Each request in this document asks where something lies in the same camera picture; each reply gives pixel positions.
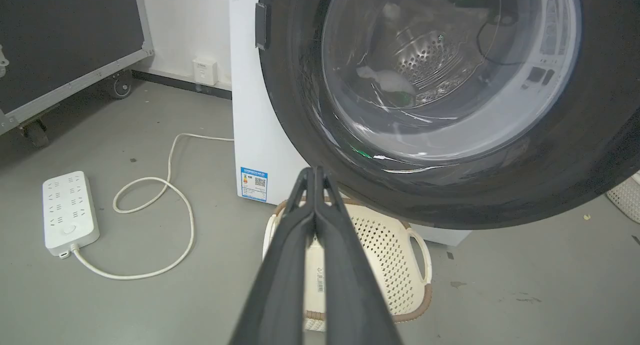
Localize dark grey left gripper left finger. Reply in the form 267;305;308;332
229;167;317;345

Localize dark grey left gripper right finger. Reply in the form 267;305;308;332
314;166;404;345

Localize round black washing machine door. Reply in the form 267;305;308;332
255;0;640;231

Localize white washing machine body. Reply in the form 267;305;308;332
229;0;473;247

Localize cream perforated laundry basket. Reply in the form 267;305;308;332
262;196;433;333

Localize blue energy label sticker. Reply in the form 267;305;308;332
240;167;268;202

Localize white power strip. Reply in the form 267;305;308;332
42;171;101;260

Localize white perforated basket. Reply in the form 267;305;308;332
605;171;640;225

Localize black flight case on wheels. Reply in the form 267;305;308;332
0;0;155;148

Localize white power strip cable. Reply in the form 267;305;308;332
71;133;235;281

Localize white wall socket box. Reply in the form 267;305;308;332
192;58;219;87

